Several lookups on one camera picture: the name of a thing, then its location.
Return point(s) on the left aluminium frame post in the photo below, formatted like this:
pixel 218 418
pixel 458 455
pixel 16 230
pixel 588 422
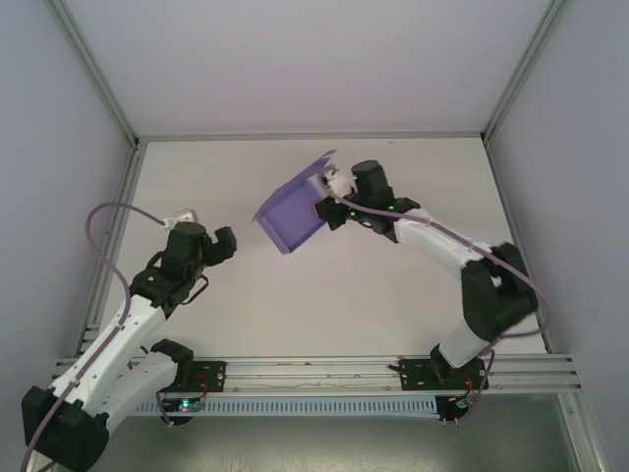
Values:
pixel 96 69

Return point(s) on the left controller board green light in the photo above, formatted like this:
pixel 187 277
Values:
pixel 184 407

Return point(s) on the right small controller board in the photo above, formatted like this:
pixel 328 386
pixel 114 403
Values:
pixel 464 402

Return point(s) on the black mount plate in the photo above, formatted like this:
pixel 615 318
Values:
pixel 417 376
pixel 216 376

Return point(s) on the left black mount plate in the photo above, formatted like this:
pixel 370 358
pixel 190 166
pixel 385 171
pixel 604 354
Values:
pixel 216 376

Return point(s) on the right aluminium side rail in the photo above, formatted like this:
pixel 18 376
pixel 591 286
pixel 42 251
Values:
pixel 512 206

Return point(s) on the left aluminium side rail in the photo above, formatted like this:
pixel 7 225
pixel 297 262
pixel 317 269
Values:
pixel 115 216

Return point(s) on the aluminium frame post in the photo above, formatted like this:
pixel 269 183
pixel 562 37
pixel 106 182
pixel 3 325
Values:
pixel 96 69
pixel 525 69

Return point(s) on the aluminium side rail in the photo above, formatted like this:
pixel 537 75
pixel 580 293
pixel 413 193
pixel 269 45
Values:
pixel 512 206
pixel 115 216

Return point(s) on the purple paper box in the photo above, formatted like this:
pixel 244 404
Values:
pixel 290 216

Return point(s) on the right aluminium frame post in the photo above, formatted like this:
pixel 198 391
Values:
pixel 525 69

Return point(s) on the right black mount plate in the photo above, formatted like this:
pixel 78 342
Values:
pixel 417 376

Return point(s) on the aluminium slotted base rail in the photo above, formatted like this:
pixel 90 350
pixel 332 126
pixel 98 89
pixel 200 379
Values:
pixel 319 371

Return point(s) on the aluminium rear frame rail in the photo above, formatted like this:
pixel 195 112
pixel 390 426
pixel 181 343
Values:
pixel 309 136

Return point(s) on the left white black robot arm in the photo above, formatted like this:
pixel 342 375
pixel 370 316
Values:
pixel 118 344

